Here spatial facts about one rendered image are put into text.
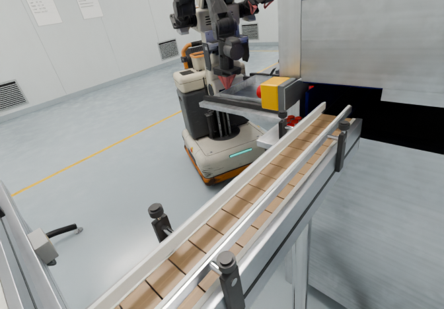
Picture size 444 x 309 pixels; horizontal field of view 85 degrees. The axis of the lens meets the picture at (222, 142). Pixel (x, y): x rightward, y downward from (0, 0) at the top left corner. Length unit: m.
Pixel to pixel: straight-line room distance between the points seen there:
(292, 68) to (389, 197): 0.43
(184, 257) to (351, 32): 0.56
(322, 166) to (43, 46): 5.50
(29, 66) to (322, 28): 5.34
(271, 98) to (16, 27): 5.27
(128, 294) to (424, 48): 0.65
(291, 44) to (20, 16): 5.29
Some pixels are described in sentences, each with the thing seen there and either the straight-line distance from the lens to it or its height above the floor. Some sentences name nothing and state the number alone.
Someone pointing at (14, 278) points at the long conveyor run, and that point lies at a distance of 0.51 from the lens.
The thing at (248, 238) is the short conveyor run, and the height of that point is 0.93.
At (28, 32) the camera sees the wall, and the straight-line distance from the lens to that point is 5.70.
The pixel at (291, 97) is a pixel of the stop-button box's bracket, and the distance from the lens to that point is 0.68.
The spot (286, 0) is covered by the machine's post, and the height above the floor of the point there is 1.21.
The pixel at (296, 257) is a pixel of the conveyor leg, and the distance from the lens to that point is 0.79.
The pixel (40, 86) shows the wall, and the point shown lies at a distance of 5.72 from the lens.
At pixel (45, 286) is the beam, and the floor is 0.55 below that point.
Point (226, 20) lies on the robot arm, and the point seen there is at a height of 1.18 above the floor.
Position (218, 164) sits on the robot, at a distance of 1.79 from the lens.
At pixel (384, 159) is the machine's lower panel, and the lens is 0.74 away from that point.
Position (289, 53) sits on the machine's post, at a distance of 0.72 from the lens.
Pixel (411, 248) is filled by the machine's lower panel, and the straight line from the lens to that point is 0.91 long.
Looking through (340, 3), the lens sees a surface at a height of 1.19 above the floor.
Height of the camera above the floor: 1.23
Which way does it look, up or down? 30 degrees down
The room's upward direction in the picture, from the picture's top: 10 degrees counter-clockwise
